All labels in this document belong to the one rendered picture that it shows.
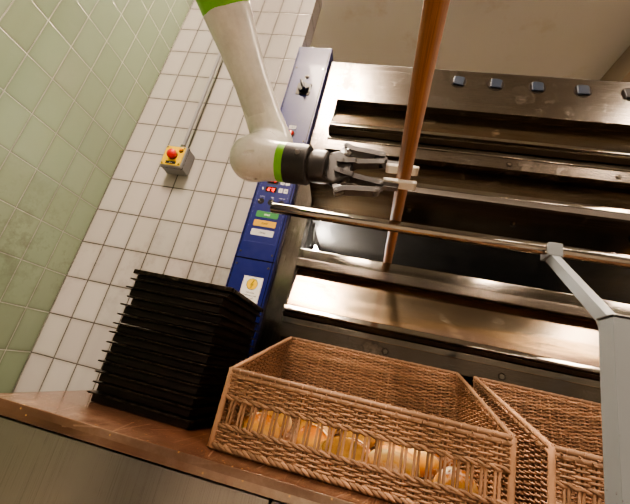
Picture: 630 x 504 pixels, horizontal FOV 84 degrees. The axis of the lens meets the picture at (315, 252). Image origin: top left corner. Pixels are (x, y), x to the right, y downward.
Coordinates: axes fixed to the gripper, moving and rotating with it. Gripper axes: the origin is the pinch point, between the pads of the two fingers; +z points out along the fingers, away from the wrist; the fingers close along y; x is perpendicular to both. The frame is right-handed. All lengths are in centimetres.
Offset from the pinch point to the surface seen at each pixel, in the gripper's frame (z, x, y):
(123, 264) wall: -100, -53, 21
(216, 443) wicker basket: -26, -6, 60
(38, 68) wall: -122, -7, -29
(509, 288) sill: 42, -55, 3
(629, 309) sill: 78, -56, 3
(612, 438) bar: 37, 4, 43
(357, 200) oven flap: -14, -48, -18
